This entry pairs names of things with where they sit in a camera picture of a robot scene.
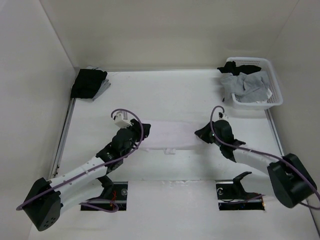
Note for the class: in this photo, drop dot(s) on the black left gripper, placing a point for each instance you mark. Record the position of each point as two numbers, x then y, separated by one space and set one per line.
136 127

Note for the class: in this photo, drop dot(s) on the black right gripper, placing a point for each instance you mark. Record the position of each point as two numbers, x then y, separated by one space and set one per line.
202 133

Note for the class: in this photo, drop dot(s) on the white tank top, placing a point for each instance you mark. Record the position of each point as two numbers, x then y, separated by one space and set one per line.
171 136

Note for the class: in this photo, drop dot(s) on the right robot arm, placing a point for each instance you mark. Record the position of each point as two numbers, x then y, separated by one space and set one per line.
285 178

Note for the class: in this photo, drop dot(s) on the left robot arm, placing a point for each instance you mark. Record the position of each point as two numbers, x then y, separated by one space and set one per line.
48 199

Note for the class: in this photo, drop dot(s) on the black tank top in basket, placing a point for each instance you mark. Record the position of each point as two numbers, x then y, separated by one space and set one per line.
232 68

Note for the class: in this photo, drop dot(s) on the folded black tank top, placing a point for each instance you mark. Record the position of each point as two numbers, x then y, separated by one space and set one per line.
88 83

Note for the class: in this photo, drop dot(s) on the white plastic laundry basket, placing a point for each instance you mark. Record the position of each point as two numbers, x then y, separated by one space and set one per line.
276 98

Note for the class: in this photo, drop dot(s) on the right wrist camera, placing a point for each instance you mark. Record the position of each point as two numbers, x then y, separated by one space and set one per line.
222 116

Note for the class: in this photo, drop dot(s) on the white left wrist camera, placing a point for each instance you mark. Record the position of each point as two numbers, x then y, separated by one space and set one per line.
121 120

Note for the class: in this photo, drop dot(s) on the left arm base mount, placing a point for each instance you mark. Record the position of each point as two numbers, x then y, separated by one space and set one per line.
117 195

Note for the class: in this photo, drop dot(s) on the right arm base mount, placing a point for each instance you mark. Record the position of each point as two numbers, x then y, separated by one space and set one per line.
231 195

